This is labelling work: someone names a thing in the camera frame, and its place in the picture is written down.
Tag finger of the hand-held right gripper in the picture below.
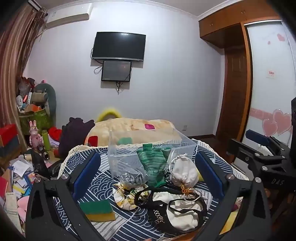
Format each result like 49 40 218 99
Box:
227 138 286 166
245 129 290 157

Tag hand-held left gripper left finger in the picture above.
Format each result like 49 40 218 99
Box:
25 152 109 241

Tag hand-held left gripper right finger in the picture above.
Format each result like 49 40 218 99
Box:
190 152 272 241

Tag white drawstring pouch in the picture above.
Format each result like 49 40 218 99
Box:
170 155 206 202

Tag clear plastic box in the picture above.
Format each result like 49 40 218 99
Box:
107 128 198 186

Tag white floral scrunchie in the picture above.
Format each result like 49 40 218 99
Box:
112 182 151 210

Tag black mesh and white garment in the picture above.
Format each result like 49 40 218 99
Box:
134 185 208 235

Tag blue wave pattern cloth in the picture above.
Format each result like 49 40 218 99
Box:
58 139 250 241

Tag pink heart stickers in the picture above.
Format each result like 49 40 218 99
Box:
262 108 293 137

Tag dark purple cloth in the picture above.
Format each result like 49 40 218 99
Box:
58 117 96 158

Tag green yellow sponge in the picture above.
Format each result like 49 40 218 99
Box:
80 200 116 222

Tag wooden door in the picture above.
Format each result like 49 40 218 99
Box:
216 46 252 142

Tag red cloth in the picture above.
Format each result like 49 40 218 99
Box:
48 127 63 142

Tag green bottle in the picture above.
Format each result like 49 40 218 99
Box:
42 130 52 151

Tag green knitted gloves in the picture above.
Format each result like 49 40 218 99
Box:
136 143 173 188

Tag pink rabbit toy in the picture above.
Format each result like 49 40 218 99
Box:
29 120 44 149

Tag yellow plush hoop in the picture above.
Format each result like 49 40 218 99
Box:
96 107 122 123

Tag beige plush blanket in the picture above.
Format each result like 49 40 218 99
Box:
84 119 183 149

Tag pile of papers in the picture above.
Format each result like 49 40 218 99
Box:
0 155 38 232

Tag green bag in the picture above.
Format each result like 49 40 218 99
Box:
19 109 52 136

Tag pink plush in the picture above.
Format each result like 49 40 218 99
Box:
16 197 30 218

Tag wooden wardrobe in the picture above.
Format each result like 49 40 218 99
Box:
198 0 296 163

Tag grey box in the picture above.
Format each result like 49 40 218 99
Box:
0 136 22 161

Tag orange box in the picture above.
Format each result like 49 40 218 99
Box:
26 104 42 113

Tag grey green plush toy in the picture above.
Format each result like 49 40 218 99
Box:
31 83 56 116

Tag red box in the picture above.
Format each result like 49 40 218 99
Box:
0 124 19 147

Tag clear plastic bag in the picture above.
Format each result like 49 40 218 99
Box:
18 77 35 96

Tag striped brown curtain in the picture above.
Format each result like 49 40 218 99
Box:
0 5 48 149

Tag white air conditioner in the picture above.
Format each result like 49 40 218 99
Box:
45 3 93 29

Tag small wall monitor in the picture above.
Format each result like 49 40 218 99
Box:
101 60 132 82

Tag large wall television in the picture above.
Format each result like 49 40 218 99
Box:
91 32 146 62

